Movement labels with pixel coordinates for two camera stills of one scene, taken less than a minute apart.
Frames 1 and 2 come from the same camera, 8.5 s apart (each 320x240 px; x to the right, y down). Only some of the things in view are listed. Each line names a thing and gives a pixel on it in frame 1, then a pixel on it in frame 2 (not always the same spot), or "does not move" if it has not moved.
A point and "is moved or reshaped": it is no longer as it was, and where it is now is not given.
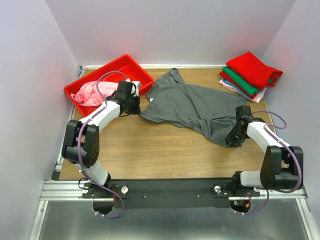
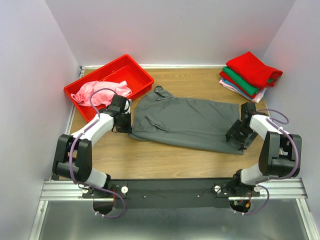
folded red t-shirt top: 255,69 does not move
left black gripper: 137,110 -> 128,128
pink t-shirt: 87,95 does not move
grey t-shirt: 212,113 is moved or reshaped
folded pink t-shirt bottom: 256,98 does not move
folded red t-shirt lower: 226,79 does not move
